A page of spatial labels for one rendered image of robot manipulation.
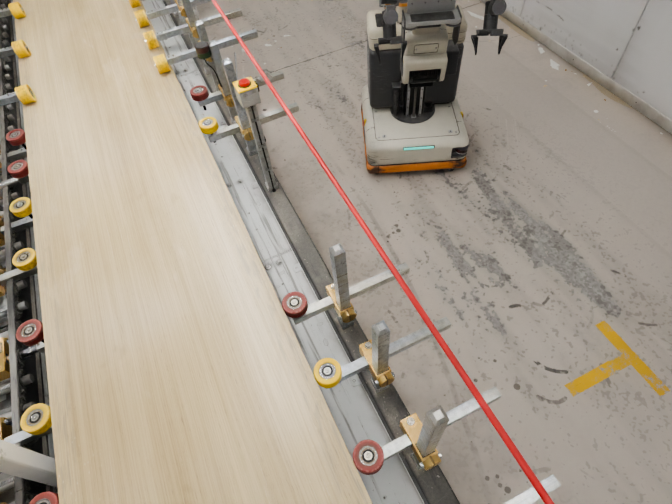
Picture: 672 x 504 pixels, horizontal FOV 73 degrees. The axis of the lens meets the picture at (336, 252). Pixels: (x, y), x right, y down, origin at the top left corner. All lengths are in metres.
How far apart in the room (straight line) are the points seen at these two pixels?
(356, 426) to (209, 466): 0.50
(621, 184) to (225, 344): 2.61
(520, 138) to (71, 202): 2.69
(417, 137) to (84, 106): 1.78
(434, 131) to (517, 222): 0.74
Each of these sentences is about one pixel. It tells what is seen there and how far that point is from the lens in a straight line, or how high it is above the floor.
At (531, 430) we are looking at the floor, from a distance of 2.32.
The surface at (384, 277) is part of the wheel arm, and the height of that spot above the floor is 0.82.
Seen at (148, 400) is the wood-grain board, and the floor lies 0.90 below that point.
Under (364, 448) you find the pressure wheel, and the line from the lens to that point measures 1.27.
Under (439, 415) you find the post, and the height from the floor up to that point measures 1.16.
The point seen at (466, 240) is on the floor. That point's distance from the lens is 2.73.
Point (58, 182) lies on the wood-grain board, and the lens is 2.16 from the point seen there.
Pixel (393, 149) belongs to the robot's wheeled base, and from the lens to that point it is 2.83.
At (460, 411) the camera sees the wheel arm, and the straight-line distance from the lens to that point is 1.38.
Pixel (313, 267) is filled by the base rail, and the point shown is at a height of 0.70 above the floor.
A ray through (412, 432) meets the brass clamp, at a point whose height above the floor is 0.86.
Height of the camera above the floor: 2.15
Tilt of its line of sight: 55 degrees down
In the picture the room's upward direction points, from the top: 7 degrees counter-clockwise
